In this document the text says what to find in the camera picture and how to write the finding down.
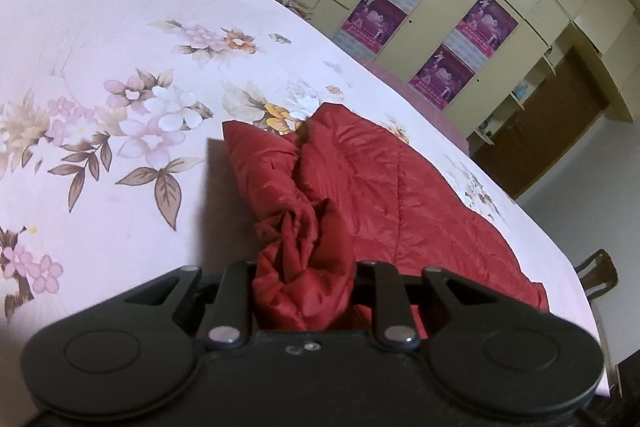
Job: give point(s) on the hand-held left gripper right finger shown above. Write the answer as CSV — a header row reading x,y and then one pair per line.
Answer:
x,y
387,302

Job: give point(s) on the brown wooden door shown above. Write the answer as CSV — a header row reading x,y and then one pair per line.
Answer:
x,y
555,132

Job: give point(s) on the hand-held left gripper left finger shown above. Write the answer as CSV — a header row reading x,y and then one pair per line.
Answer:
x,y
235,302

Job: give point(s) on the light blue shelf ornament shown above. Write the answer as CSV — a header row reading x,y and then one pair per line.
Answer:
x,y
520,92

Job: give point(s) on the floral pink bed sheet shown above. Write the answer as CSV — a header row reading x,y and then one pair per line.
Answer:
x,y
110,57

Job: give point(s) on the purple wall poster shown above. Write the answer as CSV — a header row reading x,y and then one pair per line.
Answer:
x,y
372,22
442,77
487,24

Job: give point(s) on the wooden chair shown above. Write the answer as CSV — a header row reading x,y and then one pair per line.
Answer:
x,y
597,274

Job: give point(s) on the cream corner shelf unit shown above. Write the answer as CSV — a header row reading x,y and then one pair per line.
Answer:
x,y
515,102

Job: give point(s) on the red down jacket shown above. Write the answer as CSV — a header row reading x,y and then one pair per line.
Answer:
x,y
380,197

